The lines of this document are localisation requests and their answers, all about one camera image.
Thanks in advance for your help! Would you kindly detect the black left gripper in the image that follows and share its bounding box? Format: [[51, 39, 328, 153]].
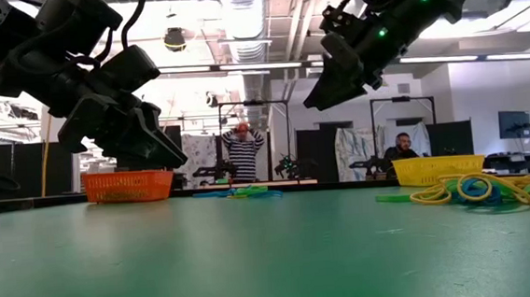
[[0, 36, 188, 182]]

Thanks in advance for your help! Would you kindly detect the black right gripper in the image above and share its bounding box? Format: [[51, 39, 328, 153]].
[[296, 0, 431, 113]]

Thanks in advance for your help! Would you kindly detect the blue rubber band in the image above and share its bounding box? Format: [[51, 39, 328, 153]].
[[192, 189, 237, 200], [248, 189, 285, 201], [452, 176, 504, 209]]

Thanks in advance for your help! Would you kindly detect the rubber band pile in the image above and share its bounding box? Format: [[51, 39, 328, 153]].
[[408, 168, 530, 214]]

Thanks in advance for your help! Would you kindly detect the black monitor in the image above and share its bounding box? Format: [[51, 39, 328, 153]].
[[164, 124, 184, 151]]

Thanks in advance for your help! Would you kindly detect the white hanging cloth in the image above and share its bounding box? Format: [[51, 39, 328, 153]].
[[181, 131, 225, 188]]

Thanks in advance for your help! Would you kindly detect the orange plastic basket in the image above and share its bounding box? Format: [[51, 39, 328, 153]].
[[81, 167, 176, 207]]

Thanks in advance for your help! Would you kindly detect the patterned hanging cloth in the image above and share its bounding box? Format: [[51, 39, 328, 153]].
[[333, 124, 388, 184]]

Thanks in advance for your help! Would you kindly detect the black partition panel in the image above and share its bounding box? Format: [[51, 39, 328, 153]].
[[425, 119, 476, 160], [0, 137, 77, 200], [294, 120, 358, 186]]

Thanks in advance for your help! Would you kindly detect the long ceiling light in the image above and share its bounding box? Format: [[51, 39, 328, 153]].
[[398, 48, 530, 70], [156, 55, 326, 81]]

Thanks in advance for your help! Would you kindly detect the person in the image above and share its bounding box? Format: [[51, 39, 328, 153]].
[[380, 132, 421, 178], [219, 120, 268, 185]]

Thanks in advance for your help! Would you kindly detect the small background robot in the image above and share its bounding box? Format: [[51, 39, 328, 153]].
[[273, 152, 319, 182]]

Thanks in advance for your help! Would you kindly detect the yellow plastic basket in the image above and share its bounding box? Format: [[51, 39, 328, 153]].
[[391, 152, 487, 190]]

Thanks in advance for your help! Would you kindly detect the green table mat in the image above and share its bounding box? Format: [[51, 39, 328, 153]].
[[0, 169, 530, 297]]

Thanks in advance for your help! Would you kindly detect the black metal stand frame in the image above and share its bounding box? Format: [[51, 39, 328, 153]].
[[369, 92, 440, 179], [216, 97, 295, 186]]

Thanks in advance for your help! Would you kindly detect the yellow hanging power cable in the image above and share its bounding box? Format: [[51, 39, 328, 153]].
[[35, 114, 60, 198]]

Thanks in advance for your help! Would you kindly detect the black aluminium table frame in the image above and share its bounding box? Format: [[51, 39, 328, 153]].
[[0, 160, 530, 219]]

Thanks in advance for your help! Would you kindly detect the wall-mounted screen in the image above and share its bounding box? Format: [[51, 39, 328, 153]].
[[498, 108, 530, 141]]

